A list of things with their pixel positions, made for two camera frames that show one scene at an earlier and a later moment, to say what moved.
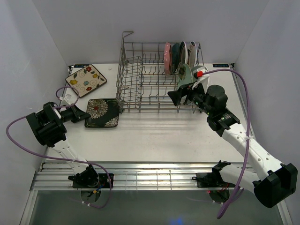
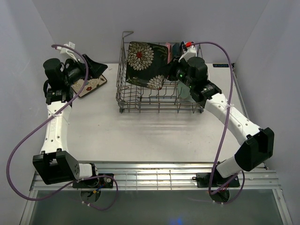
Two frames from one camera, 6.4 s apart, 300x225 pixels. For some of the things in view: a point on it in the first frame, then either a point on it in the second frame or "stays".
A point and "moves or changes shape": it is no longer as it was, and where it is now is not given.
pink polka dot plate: (168, 58) stays
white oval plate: (194, 69) moves or changes shape
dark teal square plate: (176, 56) stays
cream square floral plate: (85, 80) stays
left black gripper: (78, 114) to (95, 70)
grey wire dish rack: (143, 85) stays
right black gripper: (176, 95) to (169, 70)
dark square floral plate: (104, 113) to (146, 64)
